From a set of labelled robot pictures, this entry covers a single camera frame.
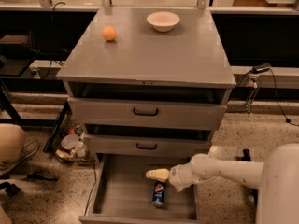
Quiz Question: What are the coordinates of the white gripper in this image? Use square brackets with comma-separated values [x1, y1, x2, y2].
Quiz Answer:
[146, 163, 195, 192]

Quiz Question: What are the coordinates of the blue pepsi can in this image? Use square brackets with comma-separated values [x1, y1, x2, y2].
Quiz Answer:
[152, 181, 166, 208]

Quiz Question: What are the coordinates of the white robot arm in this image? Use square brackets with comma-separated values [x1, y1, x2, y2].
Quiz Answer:
[146, 143, 299, 224]

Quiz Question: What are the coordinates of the grey bottom drawer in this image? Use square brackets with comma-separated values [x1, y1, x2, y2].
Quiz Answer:
[79, 154, 199, 224]

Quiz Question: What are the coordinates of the grey drawer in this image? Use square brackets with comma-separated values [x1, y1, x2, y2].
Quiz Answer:
[79, 154, 199, 224]
[84, 134, 211, 158]
[68, 98, 226, 130]

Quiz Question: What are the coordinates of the grey middle drawer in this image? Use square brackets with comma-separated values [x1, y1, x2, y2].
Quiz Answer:
[84, 134, 211, 158]

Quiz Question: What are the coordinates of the grey drawer cabinet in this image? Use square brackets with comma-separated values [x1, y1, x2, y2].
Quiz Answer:
[56, 7, 237, 224]

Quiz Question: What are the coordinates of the grey top drawer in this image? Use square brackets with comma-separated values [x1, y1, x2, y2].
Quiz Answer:
[68, 98, 226, 130]

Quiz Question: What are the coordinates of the orange fruit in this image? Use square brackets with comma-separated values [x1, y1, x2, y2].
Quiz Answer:
[102, 26, 117, 41]

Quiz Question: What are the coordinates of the person's leg and shoe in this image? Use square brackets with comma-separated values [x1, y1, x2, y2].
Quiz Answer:
[0, 123, 39, 175]

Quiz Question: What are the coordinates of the white bowl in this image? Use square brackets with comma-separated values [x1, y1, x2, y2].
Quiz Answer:
[147, 11, 180, 32]

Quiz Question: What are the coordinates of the black metal frame bar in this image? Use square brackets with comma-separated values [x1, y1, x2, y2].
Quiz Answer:
[241, 149, 251, 161]

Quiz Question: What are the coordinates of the wire basket with items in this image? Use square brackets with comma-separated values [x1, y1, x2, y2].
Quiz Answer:
[53, 115, 94, 165]

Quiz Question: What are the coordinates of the black cable at left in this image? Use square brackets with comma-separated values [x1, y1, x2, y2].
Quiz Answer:
[27, 2, 70, 81]

